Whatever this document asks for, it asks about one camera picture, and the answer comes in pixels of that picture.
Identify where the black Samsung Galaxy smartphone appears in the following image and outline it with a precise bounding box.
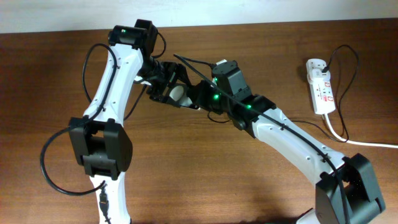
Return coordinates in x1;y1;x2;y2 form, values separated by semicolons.
169;85;193;108

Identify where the black USB charging cable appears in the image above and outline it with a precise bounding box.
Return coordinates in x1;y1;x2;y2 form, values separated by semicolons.
290;44;359;143

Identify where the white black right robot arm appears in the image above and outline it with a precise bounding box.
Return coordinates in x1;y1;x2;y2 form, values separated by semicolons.
187;61;386;223

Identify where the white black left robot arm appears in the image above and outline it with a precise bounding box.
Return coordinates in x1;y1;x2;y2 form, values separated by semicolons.
69;19;196;223

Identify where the white USB charger plug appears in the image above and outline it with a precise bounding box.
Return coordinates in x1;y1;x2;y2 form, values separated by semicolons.
306;58;331;84

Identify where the white power strip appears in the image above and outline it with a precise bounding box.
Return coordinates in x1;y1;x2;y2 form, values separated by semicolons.
305;58;336;115

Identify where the white power strip cord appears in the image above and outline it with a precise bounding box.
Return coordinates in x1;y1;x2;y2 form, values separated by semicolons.
323;113;398;149

